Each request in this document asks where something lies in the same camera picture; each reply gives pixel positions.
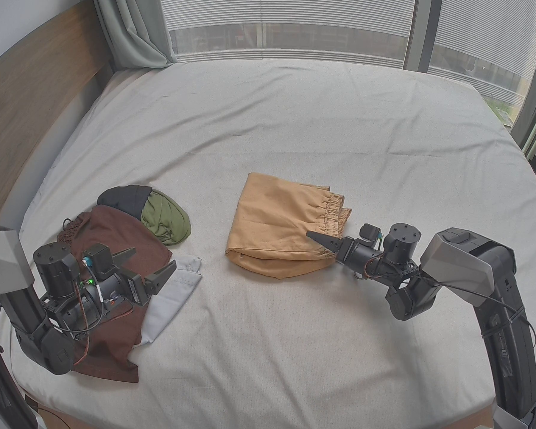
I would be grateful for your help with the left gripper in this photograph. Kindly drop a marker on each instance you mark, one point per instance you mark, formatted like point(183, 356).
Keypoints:
point(111, 295)

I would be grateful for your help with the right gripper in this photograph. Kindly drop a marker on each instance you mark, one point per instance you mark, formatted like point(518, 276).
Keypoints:
point(362, 257)

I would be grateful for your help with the tan shorts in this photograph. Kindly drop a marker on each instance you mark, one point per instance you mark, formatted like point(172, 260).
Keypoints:
point(277, 226)

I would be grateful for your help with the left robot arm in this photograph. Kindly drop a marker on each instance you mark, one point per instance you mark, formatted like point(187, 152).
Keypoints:
point(40, 329)

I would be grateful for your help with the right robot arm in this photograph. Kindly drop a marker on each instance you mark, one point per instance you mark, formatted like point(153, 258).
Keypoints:
point(464, 266)

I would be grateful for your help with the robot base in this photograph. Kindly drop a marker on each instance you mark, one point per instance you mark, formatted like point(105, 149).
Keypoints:
point(504, 420)

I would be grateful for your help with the bed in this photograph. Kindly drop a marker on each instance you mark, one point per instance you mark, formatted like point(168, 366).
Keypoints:
point(321, 128)

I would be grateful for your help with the pale blue garment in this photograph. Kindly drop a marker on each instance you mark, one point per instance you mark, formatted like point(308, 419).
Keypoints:
point(172, 297)

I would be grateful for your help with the brown shorts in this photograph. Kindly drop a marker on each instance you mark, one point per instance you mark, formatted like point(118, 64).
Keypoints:
point(116, 230)

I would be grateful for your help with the green garment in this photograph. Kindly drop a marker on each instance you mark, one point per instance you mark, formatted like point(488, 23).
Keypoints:
point(167, 219)

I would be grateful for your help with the window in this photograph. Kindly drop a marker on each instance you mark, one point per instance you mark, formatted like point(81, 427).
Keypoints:
point(295, 11)

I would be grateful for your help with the grey-green curtain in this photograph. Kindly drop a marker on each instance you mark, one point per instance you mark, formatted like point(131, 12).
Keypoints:
point(129, 20)

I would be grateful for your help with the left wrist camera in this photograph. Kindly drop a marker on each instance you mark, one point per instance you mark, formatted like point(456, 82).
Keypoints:
point(97, 262)

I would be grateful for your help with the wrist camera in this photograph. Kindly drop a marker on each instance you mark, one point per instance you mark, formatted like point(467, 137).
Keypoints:
point(370, 234)
point(97, 262)

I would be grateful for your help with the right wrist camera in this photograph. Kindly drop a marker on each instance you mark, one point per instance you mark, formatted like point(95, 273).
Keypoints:
point(370, 234)

